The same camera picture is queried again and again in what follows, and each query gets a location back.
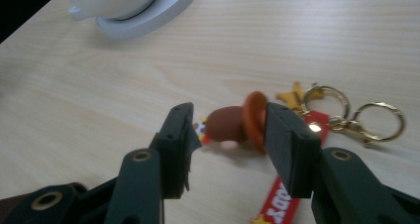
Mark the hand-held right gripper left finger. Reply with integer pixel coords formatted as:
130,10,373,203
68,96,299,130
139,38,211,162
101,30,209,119
105,102,203,224

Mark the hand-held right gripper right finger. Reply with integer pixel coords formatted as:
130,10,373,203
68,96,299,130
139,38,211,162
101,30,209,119
264,102,415,224

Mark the white key hook stand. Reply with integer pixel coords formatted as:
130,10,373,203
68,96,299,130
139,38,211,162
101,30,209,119
67,0,202,42

